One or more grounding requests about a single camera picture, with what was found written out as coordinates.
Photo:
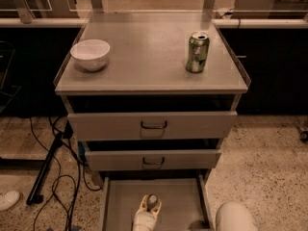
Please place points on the grey bottom drawer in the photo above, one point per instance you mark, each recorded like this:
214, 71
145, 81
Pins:
183, 204

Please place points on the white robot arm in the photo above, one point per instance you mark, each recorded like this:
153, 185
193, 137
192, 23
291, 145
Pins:
231, 216

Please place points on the clear plastic water bottle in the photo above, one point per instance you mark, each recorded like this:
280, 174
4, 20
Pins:
151, 202

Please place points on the black caster wheel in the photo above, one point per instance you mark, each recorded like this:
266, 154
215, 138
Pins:
303, 134

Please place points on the grey drawer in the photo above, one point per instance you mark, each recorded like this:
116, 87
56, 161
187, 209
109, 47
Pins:
151, 126
152, 159
183, 204

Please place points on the white shoe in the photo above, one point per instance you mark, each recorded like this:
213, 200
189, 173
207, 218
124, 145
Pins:
8, 199

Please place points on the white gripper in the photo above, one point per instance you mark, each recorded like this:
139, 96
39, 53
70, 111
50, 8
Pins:
143, 221

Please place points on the white ceramic bowl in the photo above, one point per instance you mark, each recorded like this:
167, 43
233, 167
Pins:
91, 54

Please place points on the grey top drawer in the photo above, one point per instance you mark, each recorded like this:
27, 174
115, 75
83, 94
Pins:
151, 126

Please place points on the grey middle drawer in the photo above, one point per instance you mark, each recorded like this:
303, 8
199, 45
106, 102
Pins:
152, 159

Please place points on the green soda can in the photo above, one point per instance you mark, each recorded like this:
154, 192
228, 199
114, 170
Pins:
198, 51

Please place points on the black floor bar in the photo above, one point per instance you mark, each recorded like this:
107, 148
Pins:
34, 196

